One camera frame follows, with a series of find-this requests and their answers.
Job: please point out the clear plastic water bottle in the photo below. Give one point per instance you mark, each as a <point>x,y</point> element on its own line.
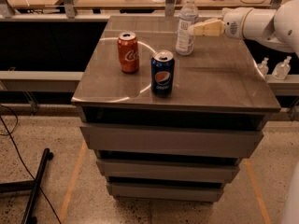
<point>186,18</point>

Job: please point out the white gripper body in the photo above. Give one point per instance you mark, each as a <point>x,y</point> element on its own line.
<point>234,24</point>

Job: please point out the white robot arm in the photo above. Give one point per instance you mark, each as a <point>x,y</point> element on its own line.
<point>276,29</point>

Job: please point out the left hand sanitizer bottle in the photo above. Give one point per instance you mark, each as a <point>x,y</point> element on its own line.
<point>263,67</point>

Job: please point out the black stand base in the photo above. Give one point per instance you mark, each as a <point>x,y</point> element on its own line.
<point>32,185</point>

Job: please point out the right hand sanitizer bottle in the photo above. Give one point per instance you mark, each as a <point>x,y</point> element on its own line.
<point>282,69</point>

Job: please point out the hand sanitizer bottle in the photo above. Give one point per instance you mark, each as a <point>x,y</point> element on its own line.
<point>282,69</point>
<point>263,67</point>

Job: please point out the blue pepsi can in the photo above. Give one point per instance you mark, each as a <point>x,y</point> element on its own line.
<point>162,72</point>

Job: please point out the grey drawer cabinet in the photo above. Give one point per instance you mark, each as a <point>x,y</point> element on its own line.
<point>186,146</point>

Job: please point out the orange coca-cola can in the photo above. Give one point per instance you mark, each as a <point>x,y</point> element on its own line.
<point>128,52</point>

